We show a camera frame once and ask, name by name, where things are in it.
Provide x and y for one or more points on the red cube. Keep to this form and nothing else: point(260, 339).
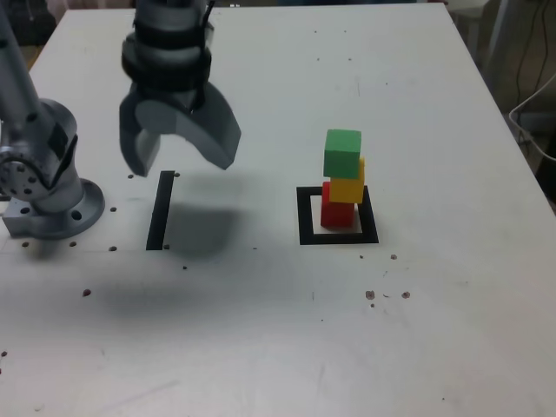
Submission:
point(336, 216)

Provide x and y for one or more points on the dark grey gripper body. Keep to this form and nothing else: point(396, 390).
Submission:
point(169, 97)

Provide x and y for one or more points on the white stool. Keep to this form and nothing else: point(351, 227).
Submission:
point(469, 6)

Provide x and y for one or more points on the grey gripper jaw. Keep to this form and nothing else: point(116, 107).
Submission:
point(217, 130)

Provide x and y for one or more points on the white post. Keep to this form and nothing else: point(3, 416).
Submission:
point(499, 39)

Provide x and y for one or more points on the black tape strip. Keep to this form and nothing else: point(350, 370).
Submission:
point(160, 213)

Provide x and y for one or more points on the black tape square outline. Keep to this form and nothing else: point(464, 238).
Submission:
point(304, 217)

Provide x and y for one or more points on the yellow cube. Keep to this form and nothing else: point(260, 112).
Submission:
point(347, 191)

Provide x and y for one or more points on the green cube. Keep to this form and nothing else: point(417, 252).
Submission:
point(343, 156)

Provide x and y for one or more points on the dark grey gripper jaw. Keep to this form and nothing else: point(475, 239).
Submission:
point(137, 152)

